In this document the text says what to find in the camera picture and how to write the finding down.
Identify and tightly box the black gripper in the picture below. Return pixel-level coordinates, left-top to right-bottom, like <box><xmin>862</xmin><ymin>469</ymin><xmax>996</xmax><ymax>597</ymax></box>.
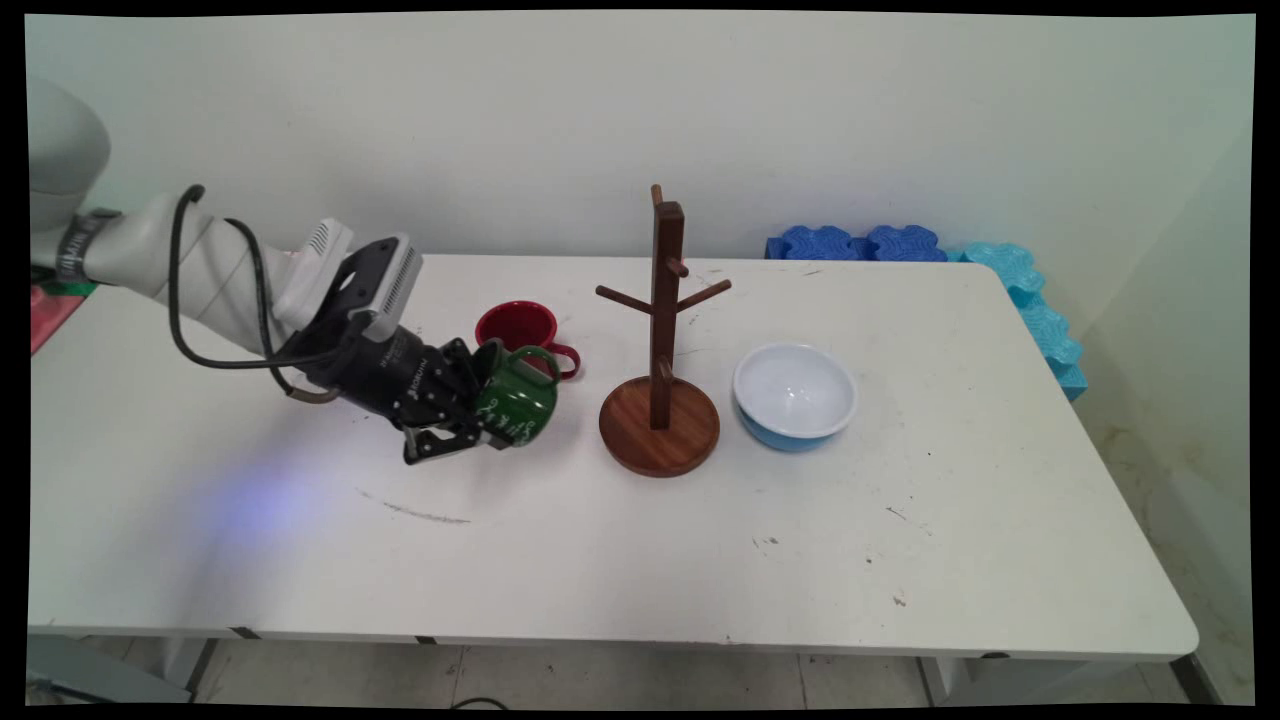
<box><xmin>298</xmin><ymin>326</ymin><xmax>512</xmax><ymax>467</ymax></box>

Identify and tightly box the green enamel mug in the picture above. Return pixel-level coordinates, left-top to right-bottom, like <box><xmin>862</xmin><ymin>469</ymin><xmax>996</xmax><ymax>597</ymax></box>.
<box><xmin>474</xmin><ymin>340</ymin><xmax>562</xmax><ymax>449</ymax></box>

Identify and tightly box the red enamel mug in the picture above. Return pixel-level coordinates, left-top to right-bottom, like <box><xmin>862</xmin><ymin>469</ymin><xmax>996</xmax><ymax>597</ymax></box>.
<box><xmin>474</xmin><ymin>300</ymin><xmax>582</xmax><ymax>382</ymax></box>

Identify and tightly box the brown wooden mug tree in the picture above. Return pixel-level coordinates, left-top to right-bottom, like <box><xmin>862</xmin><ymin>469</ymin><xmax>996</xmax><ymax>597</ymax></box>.
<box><xmin>596</xmin><ymin>184</ymin><xmax>733</xmax><ymax>478</ymax></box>

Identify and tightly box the blue and white bowl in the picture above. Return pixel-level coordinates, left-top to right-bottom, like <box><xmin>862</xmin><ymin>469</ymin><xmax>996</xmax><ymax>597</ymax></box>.
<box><xmin>732</xmin><ymin>343</ymin><xmax>859</xmax><ymax>452</ymax></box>

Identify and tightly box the dark blue foam tile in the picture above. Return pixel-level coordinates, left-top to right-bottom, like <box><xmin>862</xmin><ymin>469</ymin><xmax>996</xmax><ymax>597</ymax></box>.
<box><xmin>765</xmin><ymin>225</ymin><xmax>867</xmax><ymax>262</ymax></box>
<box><xmin>864</xmin><ymin>225</ymin><xmax>949</xmax><ymax>263</ymax></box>

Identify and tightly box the pink foam tile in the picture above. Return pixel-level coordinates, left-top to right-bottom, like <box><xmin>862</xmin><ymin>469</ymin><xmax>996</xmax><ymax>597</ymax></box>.
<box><xmin>30</xmin><ymin>284</ymin><xmax>87</xmax><ymax>355</ymax></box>

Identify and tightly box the grey table leg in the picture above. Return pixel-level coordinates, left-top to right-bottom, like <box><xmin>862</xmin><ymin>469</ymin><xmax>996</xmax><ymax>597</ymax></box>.
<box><xmin>918</xmin><ymin>654</ymin><xmax>1219</xmax><ymax>706</ymax></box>
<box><xmin>28</xmin><ymin>636</ymin><xmax>217</xmax><ymax>706</ymax></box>

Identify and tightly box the light blue foam tile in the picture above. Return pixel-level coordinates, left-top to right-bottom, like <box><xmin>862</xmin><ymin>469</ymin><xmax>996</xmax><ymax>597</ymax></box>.
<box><xmin>1018</xmin><ymin>304</ymin><xmax>1089</xmax><ymax>402</ymax></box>
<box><xmin>960</xmin><ymin>242</ymin><xmax>1047</xmax><ymax>309</ymax></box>

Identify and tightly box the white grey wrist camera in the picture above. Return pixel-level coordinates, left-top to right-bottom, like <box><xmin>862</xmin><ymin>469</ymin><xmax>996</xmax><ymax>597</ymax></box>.
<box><xmin>274</xmin><ymin>217</ymin><xmax>424</xmax><ymax>343</ymax></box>

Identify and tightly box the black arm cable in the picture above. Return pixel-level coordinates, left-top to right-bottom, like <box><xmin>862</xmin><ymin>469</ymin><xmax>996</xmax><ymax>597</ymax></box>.
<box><xmin>167</xmin><ymin>184</ymin><xmax>346</xmax><ymax>397</ymax></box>

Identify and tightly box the grey velcro strap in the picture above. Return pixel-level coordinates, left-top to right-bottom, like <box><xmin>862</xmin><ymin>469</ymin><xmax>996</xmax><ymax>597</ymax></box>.
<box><xmin>54</xmin><ymin>208</ymin><xmax>123</xmax><ymax>285</ymax></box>

